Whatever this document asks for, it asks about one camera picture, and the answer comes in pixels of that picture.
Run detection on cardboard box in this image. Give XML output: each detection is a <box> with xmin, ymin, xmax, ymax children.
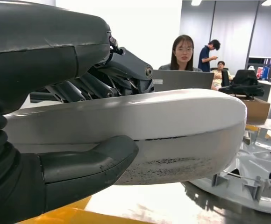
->
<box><xmin>237</xmin><ymin>96</ymin><xmax>271</xmax><ymax>125</ymax></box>

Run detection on dark display shelf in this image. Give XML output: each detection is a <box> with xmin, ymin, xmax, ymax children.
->
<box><xmin>247</xmin><ymin>57</ymin><xmax>271</xmax><ymax>83</ymax></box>

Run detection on silver wheel hubcap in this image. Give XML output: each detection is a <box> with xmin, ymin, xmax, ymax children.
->
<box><xmin>188</xmin><ymin>128</ymin><xmax>271</xmax><ymax>217</ymax></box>

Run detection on grey laptop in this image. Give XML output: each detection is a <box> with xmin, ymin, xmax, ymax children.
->
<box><xmin>152</xmin><ymin>69</ymin><xmax>215</xmax><ymax>93</ymax></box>

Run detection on person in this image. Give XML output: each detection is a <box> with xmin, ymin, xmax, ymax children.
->
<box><xmin>158</xmin><ymin>35</ymin><xmax>203</xmax><ymax>72</ymax></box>
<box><xmin>210</xmin><ymin>61</ymin><xmax>234</xmax><ymax>91</ymax></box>
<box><xmin>198</xmin><ymin>39</ymin><xmax>221</xmax><ymax>73</ymax></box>

